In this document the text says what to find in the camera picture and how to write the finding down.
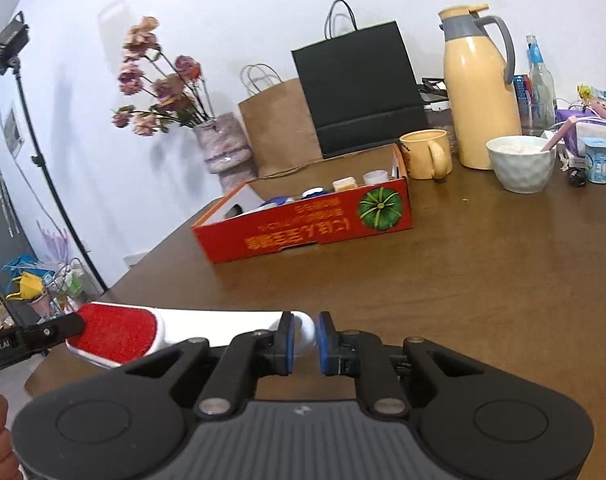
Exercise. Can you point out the red and white lint brush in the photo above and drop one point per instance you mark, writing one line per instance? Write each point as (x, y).
(113, 330)

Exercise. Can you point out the yellow thermos jug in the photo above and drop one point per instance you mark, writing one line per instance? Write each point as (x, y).
(478, 90)

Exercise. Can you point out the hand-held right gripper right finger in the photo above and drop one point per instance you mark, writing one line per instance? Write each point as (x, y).
(325, 342)

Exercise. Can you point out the brown paper bag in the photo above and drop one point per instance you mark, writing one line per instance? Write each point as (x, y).
(280, 127)

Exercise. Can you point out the mottled purple ceramic vase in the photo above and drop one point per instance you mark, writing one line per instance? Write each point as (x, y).
(225, 150)

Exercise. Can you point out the purple packet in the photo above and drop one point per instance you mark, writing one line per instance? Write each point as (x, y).
(573, 127)

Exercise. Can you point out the pink spoon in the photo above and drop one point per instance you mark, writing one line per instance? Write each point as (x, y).
(560, 134)

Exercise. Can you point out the black paper bag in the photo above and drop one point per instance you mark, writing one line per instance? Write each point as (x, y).
(363, 90)

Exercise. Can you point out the blue plastic lid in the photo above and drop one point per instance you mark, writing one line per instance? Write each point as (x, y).
(313, 193)

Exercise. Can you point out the small blue white carton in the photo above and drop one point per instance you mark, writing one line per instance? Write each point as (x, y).
(598, 160)

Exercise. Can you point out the person's left hand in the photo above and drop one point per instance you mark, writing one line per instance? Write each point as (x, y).
(0, 440)

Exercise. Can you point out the red and blue can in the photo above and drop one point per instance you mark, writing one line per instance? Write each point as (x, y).
(523, 91)

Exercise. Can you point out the clear water bottle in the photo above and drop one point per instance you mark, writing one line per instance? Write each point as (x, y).
(542, 87)

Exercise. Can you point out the white ceramic bowl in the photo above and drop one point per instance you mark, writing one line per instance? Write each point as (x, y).
(520, 165)

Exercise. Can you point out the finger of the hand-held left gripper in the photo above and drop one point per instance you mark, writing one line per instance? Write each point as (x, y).
(48, 335)

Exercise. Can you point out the black light stand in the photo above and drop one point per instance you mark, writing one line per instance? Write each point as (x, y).
(38, 160)

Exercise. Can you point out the white jar lid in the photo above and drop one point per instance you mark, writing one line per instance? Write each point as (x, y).
(375, 176)

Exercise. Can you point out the yellow mug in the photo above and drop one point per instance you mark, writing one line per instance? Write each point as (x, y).
(425, 152)

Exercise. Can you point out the wall vent panel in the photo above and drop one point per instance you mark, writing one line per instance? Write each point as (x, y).
(13, 130)

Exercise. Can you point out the dried pink rose bouquet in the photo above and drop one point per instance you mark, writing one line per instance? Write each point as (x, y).
(158, 80)

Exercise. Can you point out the red cardboard box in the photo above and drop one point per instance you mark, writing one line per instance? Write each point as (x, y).
(303, 230)

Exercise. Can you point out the yellow-lidded jar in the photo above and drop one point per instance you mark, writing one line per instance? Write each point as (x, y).
(345, 184)

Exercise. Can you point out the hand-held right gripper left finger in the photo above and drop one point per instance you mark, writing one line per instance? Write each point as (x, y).
(288, 345)

